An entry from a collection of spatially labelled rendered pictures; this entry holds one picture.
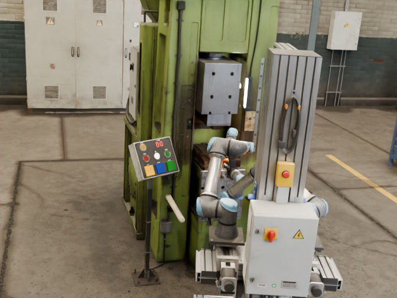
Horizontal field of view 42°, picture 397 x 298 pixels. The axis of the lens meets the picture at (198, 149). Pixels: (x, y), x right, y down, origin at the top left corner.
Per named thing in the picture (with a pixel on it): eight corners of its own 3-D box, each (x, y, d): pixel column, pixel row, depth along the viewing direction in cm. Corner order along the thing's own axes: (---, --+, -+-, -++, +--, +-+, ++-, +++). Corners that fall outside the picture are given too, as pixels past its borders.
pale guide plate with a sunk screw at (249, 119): (253, 130, 438) (256, 111, 433) (244, 131, 436) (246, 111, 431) (253, 130, 440) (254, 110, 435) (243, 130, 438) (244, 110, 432)
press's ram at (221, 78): (247, 113, 418) (251, 64, 406) (201, 114, 407) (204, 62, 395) (229, 101, 456) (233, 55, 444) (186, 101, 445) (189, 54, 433)
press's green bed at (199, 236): (236, 267, 455) (240, 219, 441) (194, 271, 444) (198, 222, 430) (215, 237, 505) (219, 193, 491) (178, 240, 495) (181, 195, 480)
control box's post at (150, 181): (149, 279, 429) (153, 154, 396) (144, 279, 428) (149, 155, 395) (147, 277, 432) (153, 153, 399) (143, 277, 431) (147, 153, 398)
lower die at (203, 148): (227, 167, 428) (227, 157, 426) (203, 168, 422) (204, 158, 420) (211, 151, 466) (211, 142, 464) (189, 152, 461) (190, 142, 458)
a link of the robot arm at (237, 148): (247, 141, 338) (254, 139, 386) (230, 139, 341) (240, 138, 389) (244, 159, 339) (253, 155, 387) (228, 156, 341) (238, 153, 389)
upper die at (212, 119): (230, 125, 417) (231, 114, 414) (206, 126, 412) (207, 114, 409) (214, 112, 455) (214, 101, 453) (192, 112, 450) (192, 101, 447)
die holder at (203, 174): (241, 219, 441) (246, 169, 427) (198, 222, 430) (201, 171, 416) (220, 193, 491) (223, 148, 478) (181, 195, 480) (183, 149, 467)
